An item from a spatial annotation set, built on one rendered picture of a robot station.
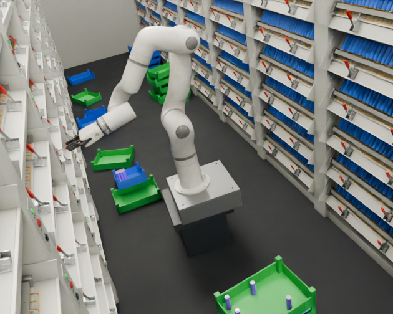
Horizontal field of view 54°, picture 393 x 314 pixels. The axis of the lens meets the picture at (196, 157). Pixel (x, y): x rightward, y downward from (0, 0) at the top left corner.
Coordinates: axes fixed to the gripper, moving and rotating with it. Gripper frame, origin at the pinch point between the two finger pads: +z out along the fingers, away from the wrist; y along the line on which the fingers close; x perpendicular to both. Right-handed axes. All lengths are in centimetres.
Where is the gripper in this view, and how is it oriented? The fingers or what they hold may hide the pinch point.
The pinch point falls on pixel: (71, 144)
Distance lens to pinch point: 180.2
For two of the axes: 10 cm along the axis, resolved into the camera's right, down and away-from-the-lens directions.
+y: -3.5, -4.6, 8.2
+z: -8.5, 5.2, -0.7
